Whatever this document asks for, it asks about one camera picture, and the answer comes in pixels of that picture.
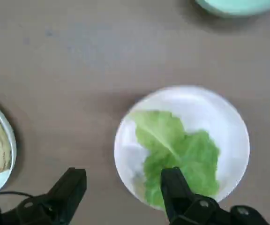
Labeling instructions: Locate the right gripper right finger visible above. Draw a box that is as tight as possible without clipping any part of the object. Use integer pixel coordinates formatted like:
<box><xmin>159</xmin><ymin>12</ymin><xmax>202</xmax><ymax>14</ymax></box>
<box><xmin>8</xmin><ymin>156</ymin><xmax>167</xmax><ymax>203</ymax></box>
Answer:
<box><xmin>160</xmin><ymin>166</ymin><xmax>270</xmax><ymax>225</ymax></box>

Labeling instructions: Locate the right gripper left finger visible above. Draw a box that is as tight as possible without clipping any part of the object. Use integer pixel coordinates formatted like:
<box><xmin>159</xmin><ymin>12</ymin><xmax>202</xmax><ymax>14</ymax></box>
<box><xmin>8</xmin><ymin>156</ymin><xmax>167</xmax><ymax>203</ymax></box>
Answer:
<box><xmin>0</xmin><ymin>167</ymin><xmax>88</xmax><ymax>225</ymax></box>

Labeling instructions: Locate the green lettuce leaf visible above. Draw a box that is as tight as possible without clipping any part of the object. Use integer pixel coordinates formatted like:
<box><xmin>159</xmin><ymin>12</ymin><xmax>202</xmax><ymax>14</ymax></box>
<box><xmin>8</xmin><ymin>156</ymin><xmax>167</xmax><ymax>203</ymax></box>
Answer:
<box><xmin>131</xmin><ymin>110</ymin><xmax>220</xmax><ymax>209</ymax></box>

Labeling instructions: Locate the pale green bowl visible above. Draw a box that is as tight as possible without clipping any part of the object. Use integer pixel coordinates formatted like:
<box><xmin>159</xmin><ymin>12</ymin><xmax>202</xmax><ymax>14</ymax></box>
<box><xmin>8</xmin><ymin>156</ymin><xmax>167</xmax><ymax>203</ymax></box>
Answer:
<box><xmin>195</xmin><ymin>0</ymin><xmax>270</xmax><ymax>17</ymax></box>

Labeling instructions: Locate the pale speckled plate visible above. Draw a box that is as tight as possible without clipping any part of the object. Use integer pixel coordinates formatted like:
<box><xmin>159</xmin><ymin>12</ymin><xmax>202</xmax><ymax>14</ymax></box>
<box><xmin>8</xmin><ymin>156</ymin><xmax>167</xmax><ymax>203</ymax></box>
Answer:
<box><xmin>113</xmin><ymin>84</ymin><xmax>250</xmax><ymax>210</ymax></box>

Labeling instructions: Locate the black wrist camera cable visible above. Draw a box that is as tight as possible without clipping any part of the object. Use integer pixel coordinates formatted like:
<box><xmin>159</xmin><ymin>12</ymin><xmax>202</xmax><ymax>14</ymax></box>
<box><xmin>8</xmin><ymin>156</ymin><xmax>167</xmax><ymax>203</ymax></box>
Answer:
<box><xmin>0</xmin><ymin>191</ymin><xmax>32</xmax><ymax>199</ymax></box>

